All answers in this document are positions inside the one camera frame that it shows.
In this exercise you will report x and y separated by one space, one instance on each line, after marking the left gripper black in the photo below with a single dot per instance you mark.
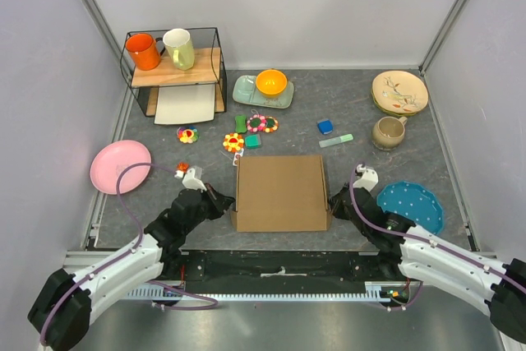
219 202

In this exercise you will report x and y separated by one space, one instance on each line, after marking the green bone toy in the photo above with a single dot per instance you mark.
240 124

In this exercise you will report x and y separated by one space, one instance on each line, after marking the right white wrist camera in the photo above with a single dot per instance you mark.
366 177

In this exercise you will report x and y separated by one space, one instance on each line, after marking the beige floral plate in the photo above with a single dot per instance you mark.
401 83

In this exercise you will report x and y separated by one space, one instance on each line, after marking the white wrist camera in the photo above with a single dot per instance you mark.
366 177
191 178

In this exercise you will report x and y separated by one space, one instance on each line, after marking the orange yellow flower toy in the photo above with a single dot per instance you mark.
233 142

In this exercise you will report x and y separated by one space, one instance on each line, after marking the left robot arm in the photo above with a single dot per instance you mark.
68 304

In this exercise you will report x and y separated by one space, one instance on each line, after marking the green plate under floral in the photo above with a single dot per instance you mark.
399 105

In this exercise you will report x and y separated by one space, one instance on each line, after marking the brown cardboard box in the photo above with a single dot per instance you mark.
281 194

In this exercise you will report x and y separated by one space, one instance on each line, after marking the pale green mug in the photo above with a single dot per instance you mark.
179 46

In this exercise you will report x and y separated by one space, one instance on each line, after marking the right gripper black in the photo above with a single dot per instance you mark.
335 203

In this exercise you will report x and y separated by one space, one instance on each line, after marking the blue small box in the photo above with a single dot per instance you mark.
325 126

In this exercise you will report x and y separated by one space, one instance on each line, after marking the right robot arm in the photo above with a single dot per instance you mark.
495 288

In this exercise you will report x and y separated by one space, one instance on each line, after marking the rainbow flower toy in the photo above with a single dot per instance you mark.
188 135

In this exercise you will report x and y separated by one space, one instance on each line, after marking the small white tag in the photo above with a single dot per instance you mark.
237 157

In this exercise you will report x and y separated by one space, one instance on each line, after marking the green double flower toy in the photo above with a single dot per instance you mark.
260 123

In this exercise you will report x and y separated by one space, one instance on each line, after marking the small orange red toy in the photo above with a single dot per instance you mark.
183 167

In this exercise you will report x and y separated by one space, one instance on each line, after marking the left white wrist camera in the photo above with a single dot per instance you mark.
191 178

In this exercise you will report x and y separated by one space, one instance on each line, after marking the pale green stick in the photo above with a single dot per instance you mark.
336 140

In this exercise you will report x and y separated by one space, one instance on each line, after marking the blue polka dot plate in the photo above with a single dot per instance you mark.
413 201

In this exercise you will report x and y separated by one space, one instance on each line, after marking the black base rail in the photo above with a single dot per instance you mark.
229 272

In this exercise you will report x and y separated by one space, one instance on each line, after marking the pale green tray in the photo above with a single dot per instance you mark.
245 92

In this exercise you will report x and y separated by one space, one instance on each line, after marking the orange mug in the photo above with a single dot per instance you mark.
142 48

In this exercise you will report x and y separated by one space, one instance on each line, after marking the teal square sponge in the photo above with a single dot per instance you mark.
252 141

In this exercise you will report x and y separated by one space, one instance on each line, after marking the brown ceramic cup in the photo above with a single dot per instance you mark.
388 132

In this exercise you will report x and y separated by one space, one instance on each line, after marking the pink plate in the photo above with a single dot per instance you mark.
113 159

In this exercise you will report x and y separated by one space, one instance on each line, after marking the black wire wooden shelf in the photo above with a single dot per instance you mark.
209 68

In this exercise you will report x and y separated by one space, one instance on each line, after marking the orange bowl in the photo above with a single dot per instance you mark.
271 82

